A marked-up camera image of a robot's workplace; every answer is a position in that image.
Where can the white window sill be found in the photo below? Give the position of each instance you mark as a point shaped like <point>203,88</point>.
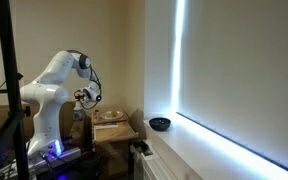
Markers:
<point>197,150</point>

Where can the spray bottle with red trigger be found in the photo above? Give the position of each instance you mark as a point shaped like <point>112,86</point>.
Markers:
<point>77,113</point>

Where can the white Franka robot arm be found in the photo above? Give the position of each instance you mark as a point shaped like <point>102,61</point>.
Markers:
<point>45,100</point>

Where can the white round plate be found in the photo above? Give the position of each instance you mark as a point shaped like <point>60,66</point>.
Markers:
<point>105,115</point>

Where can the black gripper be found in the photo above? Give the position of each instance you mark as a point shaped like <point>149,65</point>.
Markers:
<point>78,94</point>

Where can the dark blue bowl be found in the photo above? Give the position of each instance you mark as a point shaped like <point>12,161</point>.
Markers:
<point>159,124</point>

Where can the small black bundle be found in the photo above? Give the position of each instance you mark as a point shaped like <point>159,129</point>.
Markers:
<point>140,145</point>

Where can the yellow lemon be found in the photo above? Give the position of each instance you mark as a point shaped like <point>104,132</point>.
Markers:
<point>114,114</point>

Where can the small orange-label pill bottle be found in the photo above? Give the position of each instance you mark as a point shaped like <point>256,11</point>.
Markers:
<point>96,115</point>

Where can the light wooden nightstand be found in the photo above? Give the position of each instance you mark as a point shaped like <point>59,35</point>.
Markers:
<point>112,160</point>

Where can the black metal camera stand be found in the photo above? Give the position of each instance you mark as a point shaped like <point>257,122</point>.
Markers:
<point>12,83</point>

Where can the aluminium robot base rails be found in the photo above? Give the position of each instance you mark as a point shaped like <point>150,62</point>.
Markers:
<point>67,155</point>

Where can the brown leather sofa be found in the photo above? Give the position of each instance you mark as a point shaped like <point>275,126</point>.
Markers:
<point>69,123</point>

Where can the black base mat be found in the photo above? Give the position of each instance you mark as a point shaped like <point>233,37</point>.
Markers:
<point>90,165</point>

